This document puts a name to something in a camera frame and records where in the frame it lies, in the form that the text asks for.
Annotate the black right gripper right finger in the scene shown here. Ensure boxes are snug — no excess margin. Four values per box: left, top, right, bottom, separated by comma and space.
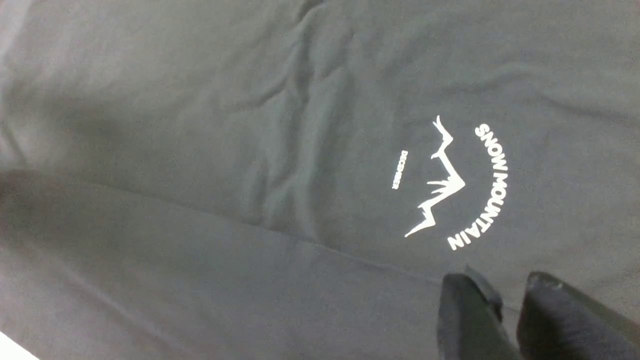
516, 271, 640, 360

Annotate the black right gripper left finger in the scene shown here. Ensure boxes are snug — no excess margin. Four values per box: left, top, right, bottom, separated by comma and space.
436, 266, 523, 360

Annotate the gray long-sleeved shirt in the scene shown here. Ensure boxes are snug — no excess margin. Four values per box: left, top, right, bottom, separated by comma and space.
1, 0, 639, 360

